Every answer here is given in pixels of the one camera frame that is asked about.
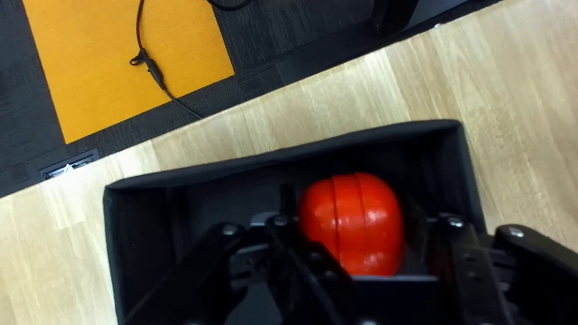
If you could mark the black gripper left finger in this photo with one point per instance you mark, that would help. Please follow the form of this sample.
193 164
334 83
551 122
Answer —
305 281

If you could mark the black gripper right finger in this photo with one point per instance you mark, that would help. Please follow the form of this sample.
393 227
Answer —
513 276

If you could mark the red tomato toy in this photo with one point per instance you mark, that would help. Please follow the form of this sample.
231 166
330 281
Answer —
357 218

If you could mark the black rectangular tray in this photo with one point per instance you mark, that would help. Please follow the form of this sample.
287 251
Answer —
150 220

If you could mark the orange floor mat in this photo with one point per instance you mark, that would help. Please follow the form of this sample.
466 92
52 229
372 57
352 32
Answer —
112 59

